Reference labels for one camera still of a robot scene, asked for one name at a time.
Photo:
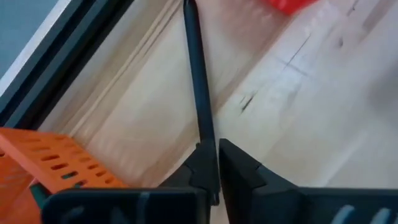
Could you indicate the red plastic bin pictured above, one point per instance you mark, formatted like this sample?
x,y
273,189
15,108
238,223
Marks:
x,y
289,4

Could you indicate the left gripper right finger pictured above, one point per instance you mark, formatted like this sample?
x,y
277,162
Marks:
x,y
248,183

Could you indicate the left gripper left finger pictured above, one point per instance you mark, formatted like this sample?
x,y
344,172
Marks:
x,y
202,168

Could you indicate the orange plastic bin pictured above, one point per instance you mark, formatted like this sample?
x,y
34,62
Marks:
x,y
46,155

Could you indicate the black pen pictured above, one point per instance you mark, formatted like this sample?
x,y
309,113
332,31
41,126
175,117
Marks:
x,y
197,71

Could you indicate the green pencil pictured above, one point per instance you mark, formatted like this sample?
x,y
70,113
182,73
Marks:
x,y
39,194

